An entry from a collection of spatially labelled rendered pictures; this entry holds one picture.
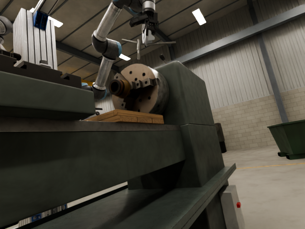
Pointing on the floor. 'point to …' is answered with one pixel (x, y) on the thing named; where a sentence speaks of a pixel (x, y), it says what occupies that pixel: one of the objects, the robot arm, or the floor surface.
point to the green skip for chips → (290, 139)
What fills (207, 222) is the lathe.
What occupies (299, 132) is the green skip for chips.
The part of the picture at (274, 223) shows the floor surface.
